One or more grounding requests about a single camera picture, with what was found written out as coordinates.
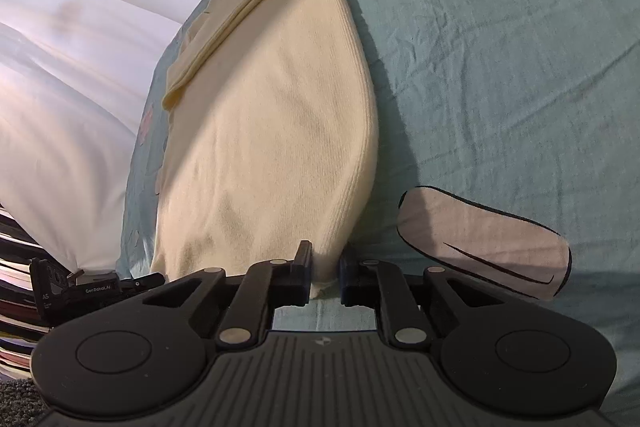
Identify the teal mushroom print bedsheet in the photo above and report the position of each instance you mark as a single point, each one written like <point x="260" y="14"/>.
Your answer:
<point x="500" y="57"/>

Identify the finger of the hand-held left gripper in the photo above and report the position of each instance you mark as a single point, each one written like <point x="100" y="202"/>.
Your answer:
<point x="142" y="282"/>

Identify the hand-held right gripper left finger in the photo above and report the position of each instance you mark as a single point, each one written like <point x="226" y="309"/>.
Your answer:
<point x="302" y="264"/>

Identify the cream knit sweater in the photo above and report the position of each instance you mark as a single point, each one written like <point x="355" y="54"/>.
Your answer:
<point x="275" y="132"/>

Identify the striped cloth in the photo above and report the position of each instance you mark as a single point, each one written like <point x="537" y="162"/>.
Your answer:
<point x="20" y="267"/>

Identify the white curtain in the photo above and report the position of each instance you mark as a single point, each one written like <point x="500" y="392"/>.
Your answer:
<point x="75" y="57"/>

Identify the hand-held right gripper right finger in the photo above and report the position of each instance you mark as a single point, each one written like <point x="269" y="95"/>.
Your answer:
<point x="346" y="274"/>

